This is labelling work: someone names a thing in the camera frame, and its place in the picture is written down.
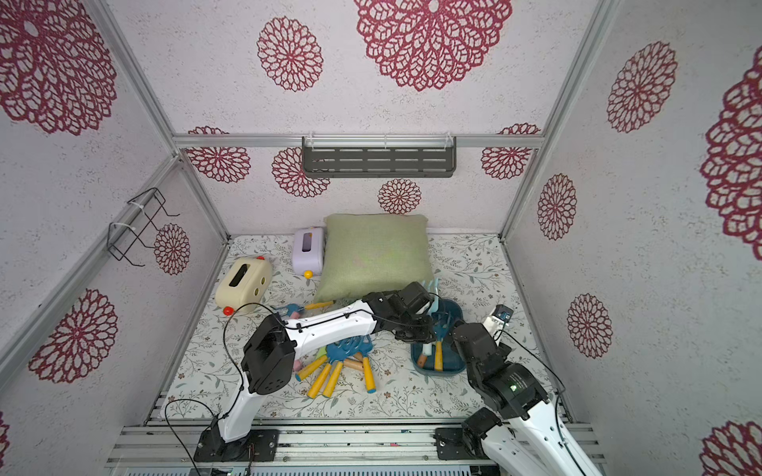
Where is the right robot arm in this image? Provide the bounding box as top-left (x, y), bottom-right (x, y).
top-left (435, 323), bottom-right (601, 475)

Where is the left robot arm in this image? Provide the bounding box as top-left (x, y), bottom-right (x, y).
top-left (192, 282), bottom-right (436, 462)

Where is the teal storage box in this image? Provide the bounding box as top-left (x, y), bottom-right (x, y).
top-left (410, 299), bottom-right (466, 377)

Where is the lilac tissue box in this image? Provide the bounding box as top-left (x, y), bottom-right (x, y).
top-left (292, 227), bottom-right (325, 280)

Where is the cream tissue box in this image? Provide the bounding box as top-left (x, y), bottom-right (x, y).
top-left (214, 256), bottom-right (273, 317)

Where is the green pillow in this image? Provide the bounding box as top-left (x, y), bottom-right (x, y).
top-left (315, 213), bottom-right (434, 301)

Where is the blue tool yellow handle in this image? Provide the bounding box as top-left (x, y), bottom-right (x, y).
top-left (276, 301), bottom-right (335, 319)

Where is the metal base rail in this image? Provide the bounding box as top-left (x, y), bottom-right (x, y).
top-left (105, 418), bottom-right (605, 475)

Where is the grey wall shelf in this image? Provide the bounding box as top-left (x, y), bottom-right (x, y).
top-left (302, 136), bottom-right (458, 179)

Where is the black wire rack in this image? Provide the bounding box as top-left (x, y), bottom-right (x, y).
top-left (105, 186), bottom-right (179, 268)

